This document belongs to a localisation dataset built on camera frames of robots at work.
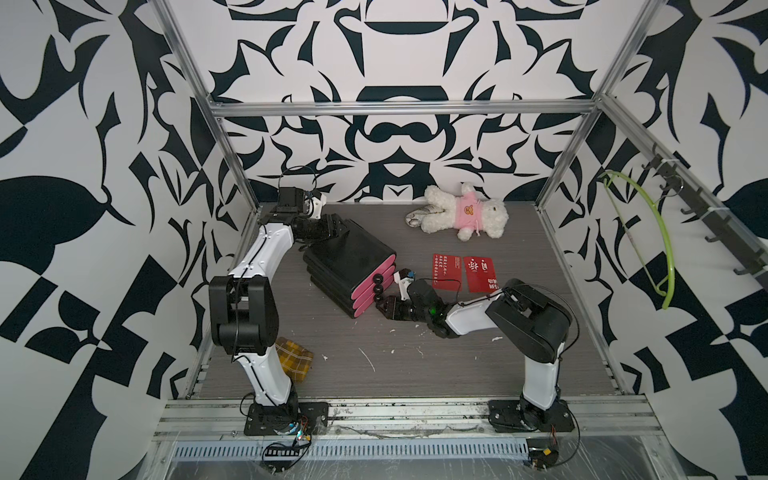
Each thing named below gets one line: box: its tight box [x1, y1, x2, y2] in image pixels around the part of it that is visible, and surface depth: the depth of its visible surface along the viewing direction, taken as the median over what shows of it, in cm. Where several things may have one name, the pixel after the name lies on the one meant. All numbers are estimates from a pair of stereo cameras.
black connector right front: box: [526, 438, 559, 470], surface depth 72 cm
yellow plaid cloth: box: [275, 336, 315, 383], surface depth 84 cm
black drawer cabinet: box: [303, 220, 397, 318], surface depth 87 cm
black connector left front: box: [261, 430, 312, 474], surface depth 72 cm
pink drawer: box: [350, 254, 397, 318], surface depth 88 cm
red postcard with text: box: [432, 253, 462, 291], surface depth 104 cm
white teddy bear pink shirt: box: [421, 183, 509, 242], surface depth 110 cm
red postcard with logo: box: [464, 256, 499, 293], surface depth 104 cm
